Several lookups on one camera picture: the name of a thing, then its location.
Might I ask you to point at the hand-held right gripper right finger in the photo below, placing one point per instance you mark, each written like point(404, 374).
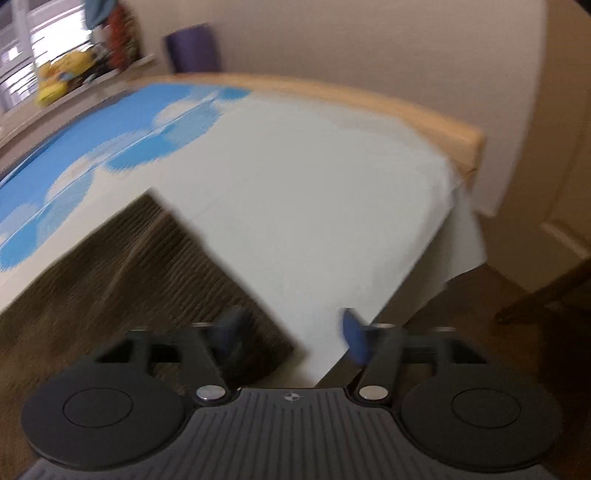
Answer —
point(353, 334)

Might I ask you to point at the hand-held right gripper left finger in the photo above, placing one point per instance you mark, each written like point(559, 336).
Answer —
point(231, 333)

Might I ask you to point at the blue and white printed bedsheet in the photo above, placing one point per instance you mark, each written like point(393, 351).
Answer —
point(300, 184)

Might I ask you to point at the dark wooden furniture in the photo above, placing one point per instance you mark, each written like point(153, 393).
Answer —
point(549, 295)

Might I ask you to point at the white window ledge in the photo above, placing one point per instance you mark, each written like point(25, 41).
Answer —
point(97, 83)

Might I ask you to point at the purple chair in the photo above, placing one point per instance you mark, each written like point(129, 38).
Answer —
point(194, 48)

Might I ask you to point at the yellow plush toy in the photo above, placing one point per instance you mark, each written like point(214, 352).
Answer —
point(64, 76)

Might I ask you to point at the colourful hanging cloth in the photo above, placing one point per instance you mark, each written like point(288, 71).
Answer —
point(117, 32)

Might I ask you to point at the window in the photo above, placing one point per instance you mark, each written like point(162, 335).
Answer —
point(32, 50)

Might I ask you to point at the wooden bed frame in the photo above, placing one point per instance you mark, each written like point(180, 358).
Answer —
point(415, 124)

